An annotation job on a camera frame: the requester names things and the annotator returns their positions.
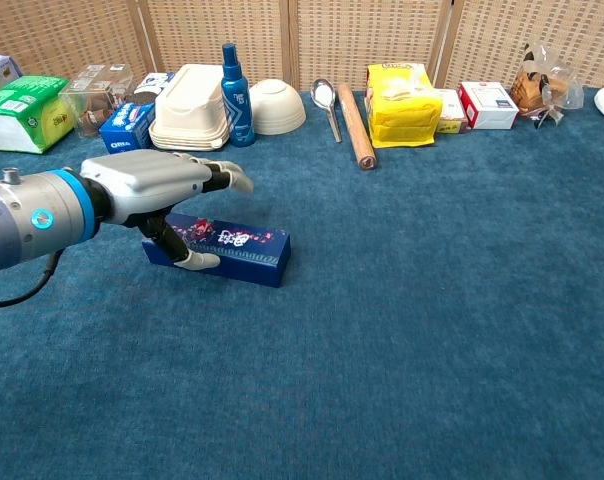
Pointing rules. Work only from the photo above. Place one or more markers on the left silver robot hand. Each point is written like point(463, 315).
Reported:
point(147, 182)

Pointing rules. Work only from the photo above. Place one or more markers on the blue glasses case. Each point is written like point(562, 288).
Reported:
point(242, 252)

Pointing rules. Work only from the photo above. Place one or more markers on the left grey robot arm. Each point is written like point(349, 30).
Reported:
point(27, 220)

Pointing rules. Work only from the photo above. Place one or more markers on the blue Oreo cookie box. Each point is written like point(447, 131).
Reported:
point(127, 130)

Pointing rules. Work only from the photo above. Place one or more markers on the beige lunch container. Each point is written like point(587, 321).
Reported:
point(189, 110)

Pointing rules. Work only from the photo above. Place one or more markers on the clear plastic snack box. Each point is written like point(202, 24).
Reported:
point(97, 95)

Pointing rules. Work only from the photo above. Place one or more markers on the blue spray bottle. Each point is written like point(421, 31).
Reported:
point(237, 105)

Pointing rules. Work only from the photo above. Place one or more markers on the green tissue pack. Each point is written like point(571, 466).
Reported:
point(22, 115)

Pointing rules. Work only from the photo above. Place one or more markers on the beige upturned bowl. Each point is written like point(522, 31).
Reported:
point(279, 107)

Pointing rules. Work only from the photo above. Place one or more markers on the metal spoon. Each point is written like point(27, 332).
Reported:
point(323, 92)

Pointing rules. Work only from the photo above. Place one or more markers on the wooden rolling pin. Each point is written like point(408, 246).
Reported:
point(357, 127)

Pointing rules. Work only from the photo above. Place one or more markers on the rattan folding screen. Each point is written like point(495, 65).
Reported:
point(362, 35)

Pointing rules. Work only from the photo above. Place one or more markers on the yellow biscuit pack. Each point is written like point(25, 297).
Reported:
point(402, 110)

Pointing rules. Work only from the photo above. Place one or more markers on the blue carpet table cover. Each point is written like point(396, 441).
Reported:
point(407, 300)

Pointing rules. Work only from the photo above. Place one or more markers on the white red box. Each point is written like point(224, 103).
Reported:
point(489, 105)

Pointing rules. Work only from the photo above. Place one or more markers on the clear bag of cookies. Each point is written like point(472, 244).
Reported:
point(537, 90)

